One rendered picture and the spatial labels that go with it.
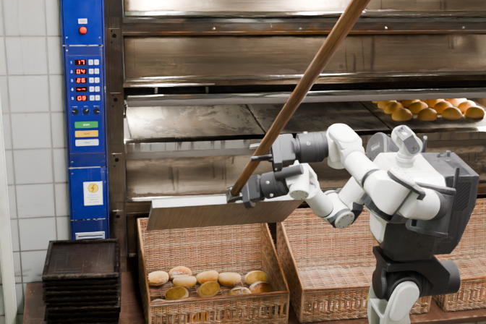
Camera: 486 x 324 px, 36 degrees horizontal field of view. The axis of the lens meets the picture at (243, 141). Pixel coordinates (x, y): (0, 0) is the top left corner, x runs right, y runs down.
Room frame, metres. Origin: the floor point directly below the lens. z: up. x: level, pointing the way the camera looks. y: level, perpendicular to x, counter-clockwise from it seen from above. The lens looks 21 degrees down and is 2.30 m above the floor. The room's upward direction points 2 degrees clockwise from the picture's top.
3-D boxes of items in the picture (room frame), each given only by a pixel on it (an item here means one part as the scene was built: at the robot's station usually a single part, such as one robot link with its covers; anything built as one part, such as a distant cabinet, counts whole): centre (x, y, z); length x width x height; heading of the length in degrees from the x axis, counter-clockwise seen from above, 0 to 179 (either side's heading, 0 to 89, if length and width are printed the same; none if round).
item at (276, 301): (2.69, 0.11, 0.72); 0.56 x 0.49 x 0.28; 103
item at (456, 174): (2.23, -0.58, 1.27); 0.34 x 0.30 x 0.36; 9
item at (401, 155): (2.22, -0.51, 1.47); 0.10 x 0.07 x 0.09; 9
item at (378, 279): (2.24, -0.61, 1.01); 0.28 x 0.13 x 0.18; 103
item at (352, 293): (2.82, -0.48, 0.72); 0.56 x 0.49 x 0.28; 102
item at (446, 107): (3.64, -0.86, 1.21); 0.61 x 0.48 x 0.06; 13
